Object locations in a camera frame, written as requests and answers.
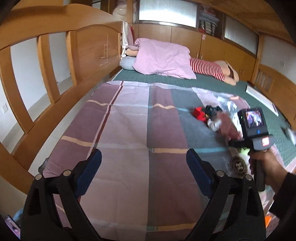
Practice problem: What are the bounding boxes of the pink pillow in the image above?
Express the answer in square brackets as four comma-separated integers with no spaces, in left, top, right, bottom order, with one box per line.
[133,38,196,79]

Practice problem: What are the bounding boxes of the wooden bed frame railing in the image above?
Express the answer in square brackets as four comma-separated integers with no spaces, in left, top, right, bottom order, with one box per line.
[1,1,122,194]

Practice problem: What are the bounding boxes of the right hand of person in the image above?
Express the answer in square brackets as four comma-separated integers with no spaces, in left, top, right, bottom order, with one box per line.
[248,149,287,193]

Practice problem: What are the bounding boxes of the plaid purple pink bedsheet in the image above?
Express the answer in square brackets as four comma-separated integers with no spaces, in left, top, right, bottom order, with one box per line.
[43,81,250,240]

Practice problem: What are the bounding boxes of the light blue round pillow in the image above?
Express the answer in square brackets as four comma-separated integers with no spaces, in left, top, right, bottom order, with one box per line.
[119,56,136,71]

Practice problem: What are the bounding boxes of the red crumpled wrapper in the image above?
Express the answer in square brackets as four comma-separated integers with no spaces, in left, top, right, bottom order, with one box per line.
[193,107,208,122]

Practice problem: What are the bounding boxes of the round dark lid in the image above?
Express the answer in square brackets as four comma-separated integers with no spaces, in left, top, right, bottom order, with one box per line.
[230,156,248,178]

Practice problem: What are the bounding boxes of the clear plastic packaging bag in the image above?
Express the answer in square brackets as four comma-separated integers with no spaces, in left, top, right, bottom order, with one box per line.
[205,96,243,140]

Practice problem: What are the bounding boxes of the white flat board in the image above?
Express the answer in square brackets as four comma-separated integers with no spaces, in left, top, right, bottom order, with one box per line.
[245,85,279,116]

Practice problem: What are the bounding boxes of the green quilted mattress cover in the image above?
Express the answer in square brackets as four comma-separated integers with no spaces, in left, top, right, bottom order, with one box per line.
[112,69,295,166]

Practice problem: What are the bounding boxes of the red striped plush doll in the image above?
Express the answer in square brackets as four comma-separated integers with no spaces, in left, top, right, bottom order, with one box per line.
[190,58,239,86]

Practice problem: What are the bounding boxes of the black crumpled bag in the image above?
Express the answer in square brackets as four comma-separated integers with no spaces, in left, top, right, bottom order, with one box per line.
[205,105,223,120]

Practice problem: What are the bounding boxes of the wooden wall cabinets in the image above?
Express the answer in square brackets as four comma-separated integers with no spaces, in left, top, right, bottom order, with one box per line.
[122,0,262,82]

